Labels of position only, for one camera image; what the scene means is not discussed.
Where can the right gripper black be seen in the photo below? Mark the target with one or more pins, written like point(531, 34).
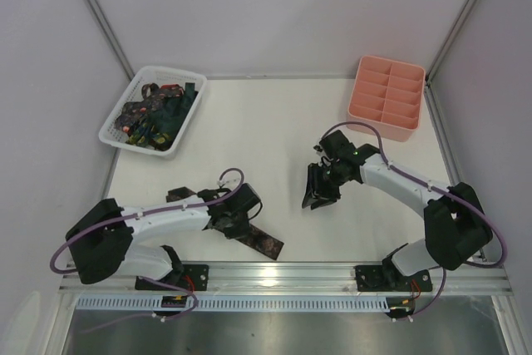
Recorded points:
point(322, 183)

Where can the aluminium mounting rail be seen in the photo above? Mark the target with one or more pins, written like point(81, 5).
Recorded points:
point(330, 278)

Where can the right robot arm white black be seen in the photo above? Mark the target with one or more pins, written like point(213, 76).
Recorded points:
point(454, 225)

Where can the aluminium corner post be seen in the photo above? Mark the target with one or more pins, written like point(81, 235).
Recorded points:
point(98, 14)
point(456, 28)

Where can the white plastic basket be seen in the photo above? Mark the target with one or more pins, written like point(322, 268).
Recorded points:
point(136, 139)

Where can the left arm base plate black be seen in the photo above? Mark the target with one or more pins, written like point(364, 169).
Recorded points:
point(192, 277)

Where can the left aluminium corner post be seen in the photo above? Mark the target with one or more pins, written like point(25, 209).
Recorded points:
point(98, 14)

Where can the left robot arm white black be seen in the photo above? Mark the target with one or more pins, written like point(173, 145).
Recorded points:
point(108, 238)

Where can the right aluminium corner post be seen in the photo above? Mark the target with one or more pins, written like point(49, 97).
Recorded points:
point(456, 28)

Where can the white slotted cable duct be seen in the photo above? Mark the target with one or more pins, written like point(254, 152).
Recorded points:
point(235, 303)

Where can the dark brown floral tie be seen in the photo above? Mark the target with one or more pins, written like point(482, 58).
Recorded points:
point(266, 243)

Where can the pink divided organizer tray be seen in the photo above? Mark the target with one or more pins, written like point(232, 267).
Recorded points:
point(387, 95)

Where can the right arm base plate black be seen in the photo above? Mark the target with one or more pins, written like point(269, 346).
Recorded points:
point(378, 278)

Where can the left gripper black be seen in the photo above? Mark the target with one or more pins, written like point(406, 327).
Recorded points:
point(229, 224)

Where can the dark green tie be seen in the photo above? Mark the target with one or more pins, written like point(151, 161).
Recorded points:
point(164, 125)

